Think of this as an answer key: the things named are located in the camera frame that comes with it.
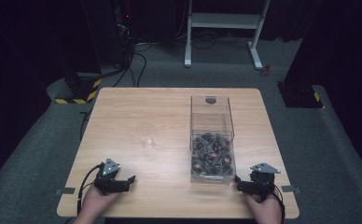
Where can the pile of dark tea bags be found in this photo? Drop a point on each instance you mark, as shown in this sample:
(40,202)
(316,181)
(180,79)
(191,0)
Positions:
(212,154)

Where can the yellow-black striped stand base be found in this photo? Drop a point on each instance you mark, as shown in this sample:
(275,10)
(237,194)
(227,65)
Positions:
(82,93)

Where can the clear glass cup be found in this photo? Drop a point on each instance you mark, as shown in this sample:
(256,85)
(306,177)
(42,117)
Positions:
(147,135)

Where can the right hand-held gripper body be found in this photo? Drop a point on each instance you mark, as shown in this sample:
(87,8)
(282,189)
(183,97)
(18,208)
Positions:
(263,180)

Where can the dark stand base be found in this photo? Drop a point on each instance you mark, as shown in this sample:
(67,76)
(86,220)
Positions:
(299,95)

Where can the grey tape strip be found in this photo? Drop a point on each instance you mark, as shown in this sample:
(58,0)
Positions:
(291,188)
(65,191)

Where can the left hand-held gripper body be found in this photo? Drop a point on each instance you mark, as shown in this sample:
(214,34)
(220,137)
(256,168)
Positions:
(106,179)

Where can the clear plastic box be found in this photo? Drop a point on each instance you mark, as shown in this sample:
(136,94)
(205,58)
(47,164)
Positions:
(212,140)

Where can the person's right hand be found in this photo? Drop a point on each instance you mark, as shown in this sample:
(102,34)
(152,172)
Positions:
(264,210)

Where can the black computer tower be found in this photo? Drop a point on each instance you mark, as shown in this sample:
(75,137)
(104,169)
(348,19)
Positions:
(109,31)

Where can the person's left hand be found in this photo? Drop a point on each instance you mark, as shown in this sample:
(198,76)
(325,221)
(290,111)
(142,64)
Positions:
(93,202)

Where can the white metal stand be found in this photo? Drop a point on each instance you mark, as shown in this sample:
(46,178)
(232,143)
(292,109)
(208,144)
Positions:
(224,21)

